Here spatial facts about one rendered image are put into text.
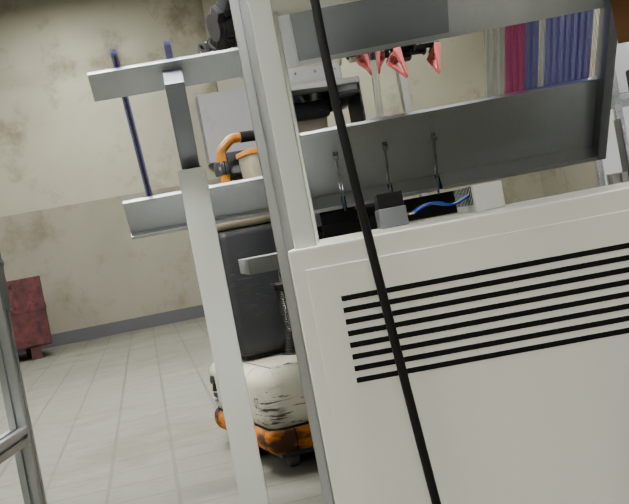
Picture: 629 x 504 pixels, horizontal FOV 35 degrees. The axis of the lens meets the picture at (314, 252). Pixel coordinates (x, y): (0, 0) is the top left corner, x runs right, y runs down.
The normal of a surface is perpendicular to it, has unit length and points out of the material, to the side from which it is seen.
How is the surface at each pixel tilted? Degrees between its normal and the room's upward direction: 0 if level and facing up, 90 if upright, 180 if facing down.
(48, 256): 90
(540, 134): 136
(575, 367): 90
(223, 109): 90
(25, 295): 90
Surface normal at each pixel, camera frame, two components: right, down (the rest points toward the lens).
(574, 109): 0.12, 0.72
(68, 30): 0.17, -0.01
